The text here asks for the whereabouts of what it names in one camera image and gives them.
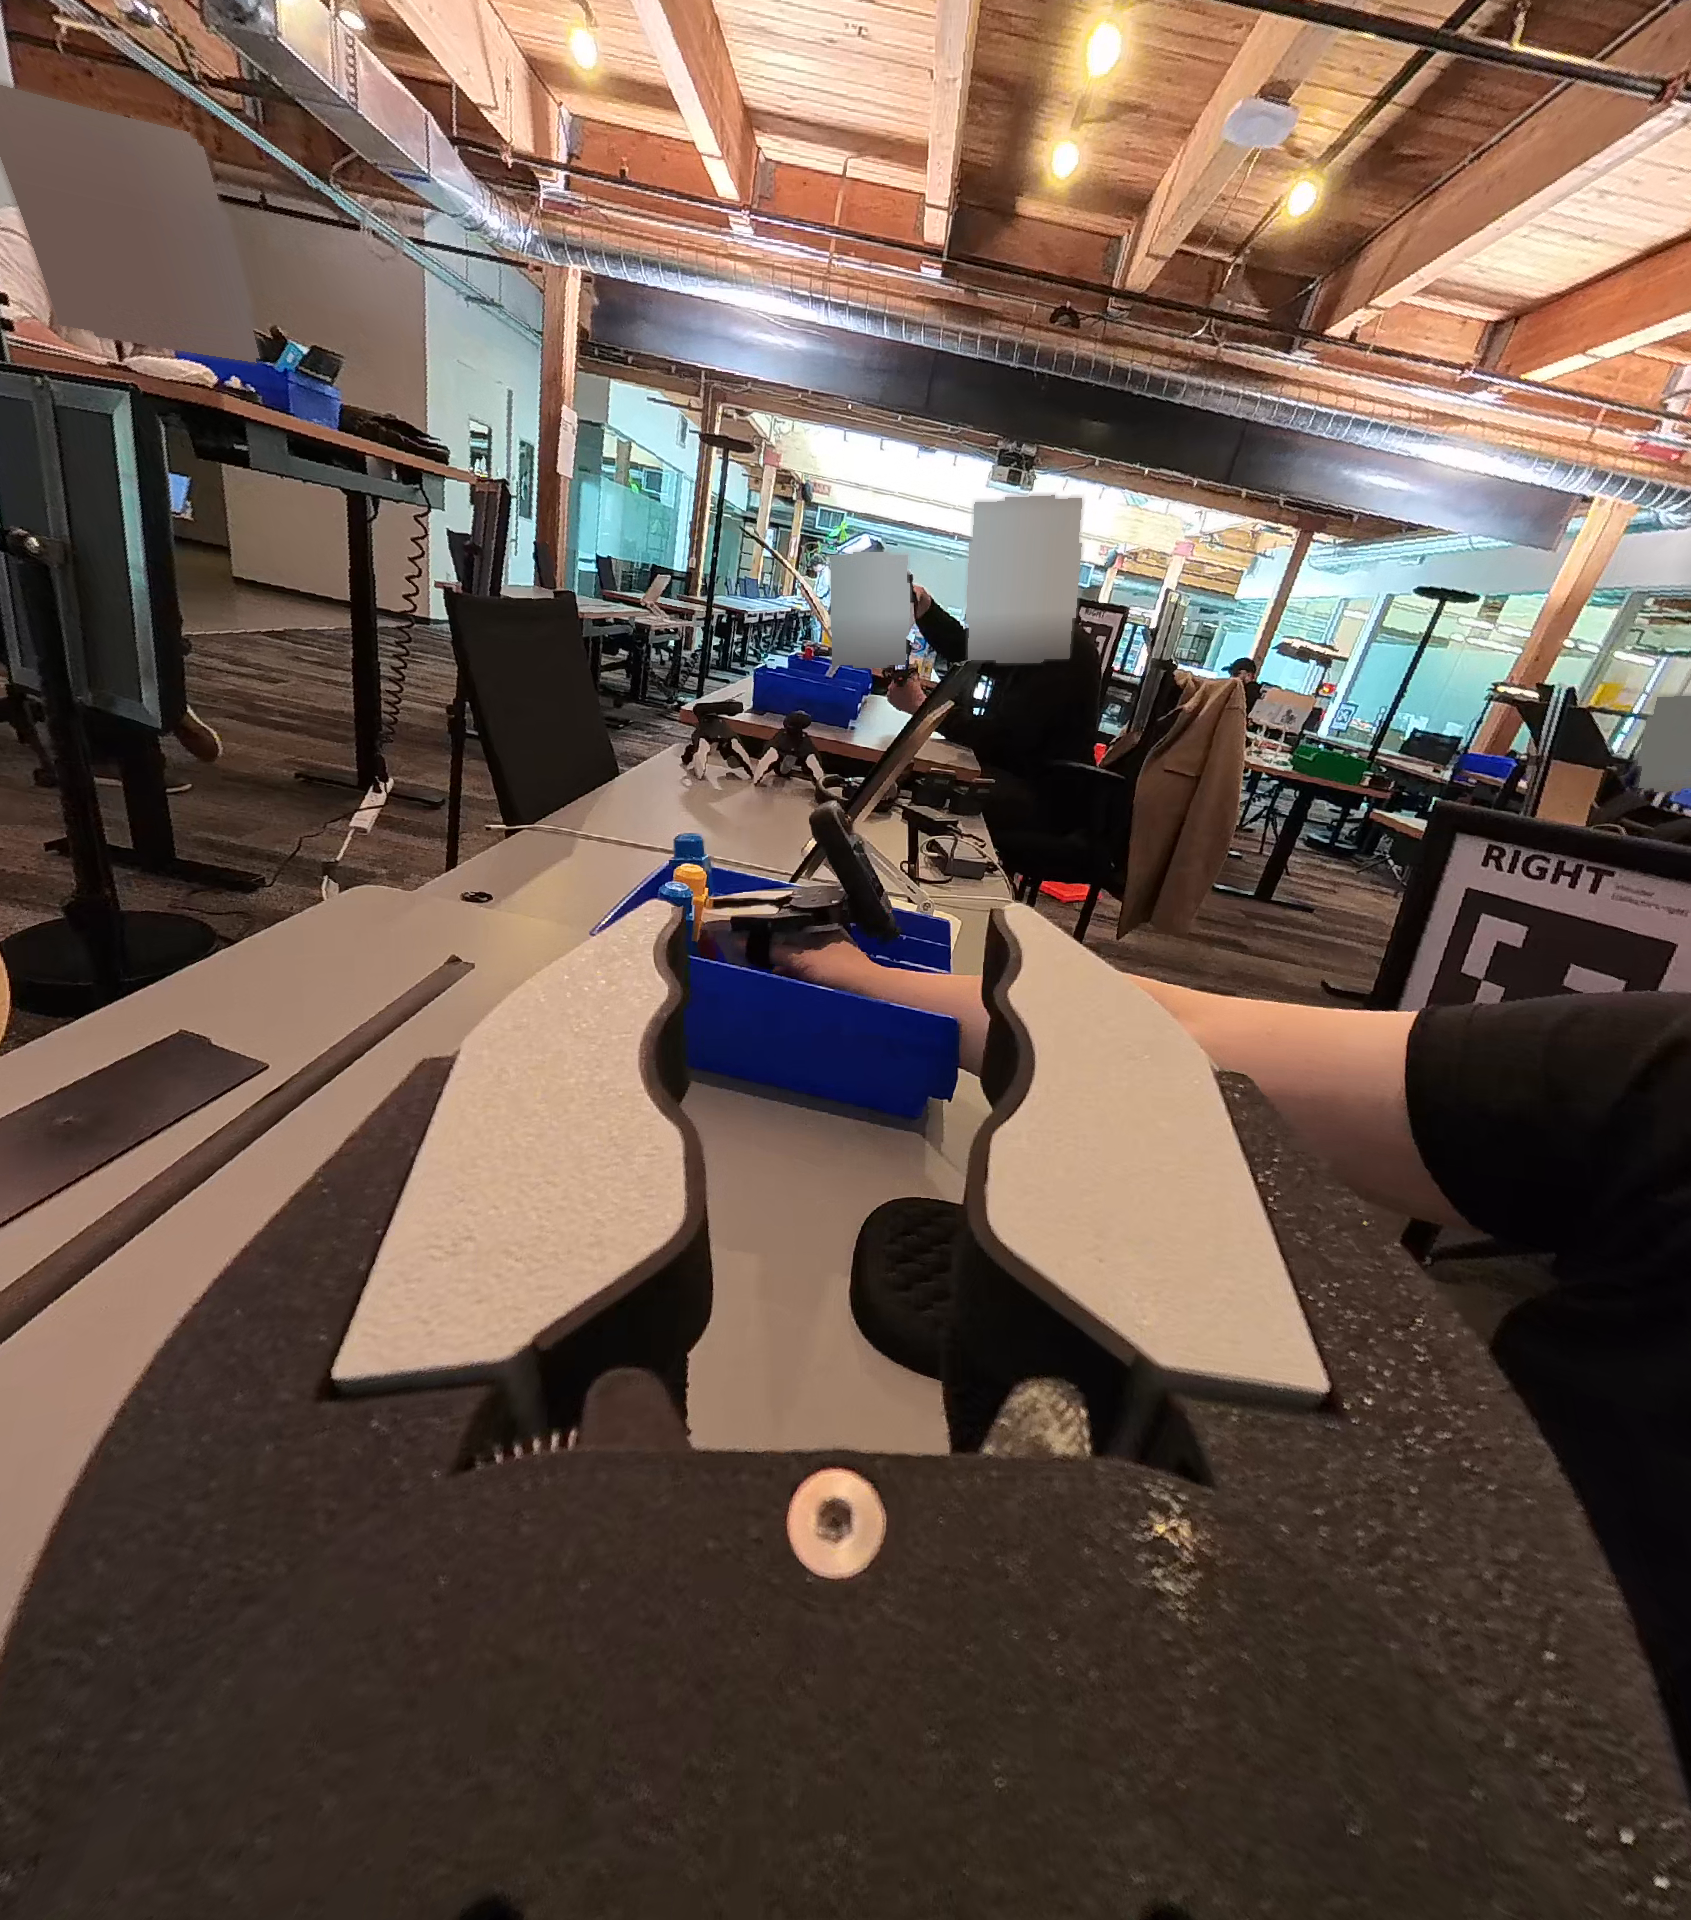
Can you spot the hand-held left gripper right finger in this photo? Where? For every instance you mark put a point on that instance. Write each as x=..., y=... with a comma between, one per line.
x=1143, y=1185

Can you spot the white power strip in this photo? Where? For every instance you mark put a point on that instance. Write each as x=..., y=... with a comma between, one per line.
x=368, y=809

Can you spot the standing desk with wooden top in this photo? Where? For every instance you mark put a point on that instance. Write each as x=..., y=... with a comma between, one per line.
x=360, y=630

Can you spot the person's black clothing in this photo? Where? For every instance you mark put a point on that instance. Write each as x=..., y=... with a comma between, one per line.
x=1609, y=1352

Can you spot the pile of coloured toy bricks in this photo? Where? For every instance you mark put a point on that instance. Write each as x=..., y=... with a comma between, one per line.
x=687, y=883

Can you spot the small blue bin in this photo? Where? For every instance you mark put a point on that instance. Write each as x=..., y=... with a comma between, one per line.
x=274, y=386

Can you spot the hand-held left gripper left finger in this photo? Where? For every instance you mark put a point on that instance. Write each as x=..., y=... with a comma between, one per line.
x=530, y=1170

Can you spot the blue plastic bin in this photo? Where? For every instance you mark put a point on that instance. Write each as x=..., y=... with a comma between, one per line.
x=805, y=693
x=801, y=1034

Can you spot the black panel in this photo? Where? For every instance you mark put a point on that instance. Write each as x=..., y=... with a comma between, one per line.
x=530, y=721

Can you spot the tan coat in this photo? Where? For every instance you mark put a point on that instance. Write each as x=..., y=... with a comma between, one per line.
x=1183, y=809

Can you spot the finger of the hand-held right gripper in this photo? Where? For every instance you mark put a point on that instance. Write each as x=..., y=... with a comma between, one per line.
x=754, y=903

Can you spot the person's right forearm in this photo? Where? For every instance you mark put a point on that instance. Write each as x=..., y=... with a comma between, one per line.
x=1308, y=1078

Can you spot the person's right hand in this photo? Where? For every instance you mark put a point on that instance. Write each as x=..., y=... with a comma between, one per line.
x=860, y=978

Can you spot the marker sign board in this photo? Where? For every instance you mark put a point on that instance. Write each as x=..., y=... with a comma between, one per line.
x=1549, y=930

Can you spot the black flat plate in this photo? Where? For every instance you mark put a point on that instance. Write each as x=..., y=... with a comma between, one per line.
x=64, y=1140

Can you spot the green plastic bin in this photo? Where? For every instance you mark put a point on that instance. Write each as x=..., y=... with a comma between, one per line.
x=1337, y=766

